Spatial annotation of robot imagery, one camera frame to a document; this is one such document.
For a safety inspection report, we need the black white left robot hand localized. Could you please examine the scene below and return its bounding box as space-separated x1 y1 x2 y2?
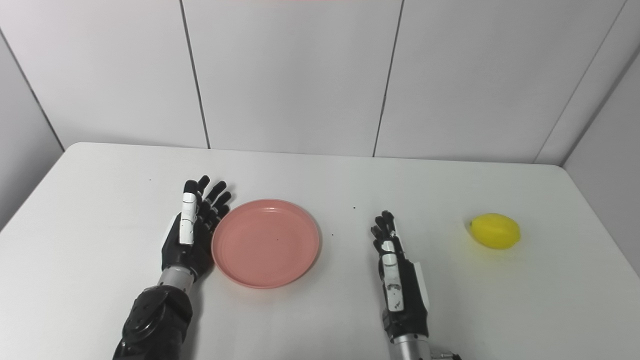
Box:
160 175 233 283

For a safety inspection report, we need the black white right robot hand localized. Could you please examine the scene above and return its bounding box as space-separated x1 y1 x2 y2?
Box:
370 210 431 343

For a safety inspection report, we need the pink round plate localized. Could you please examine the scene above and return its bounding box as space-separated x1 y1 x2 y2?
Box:
211 199 321 290

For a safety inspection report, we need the yellow lemon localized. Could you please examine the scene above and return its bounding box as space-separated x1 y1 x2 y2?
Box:
469 213 522 250

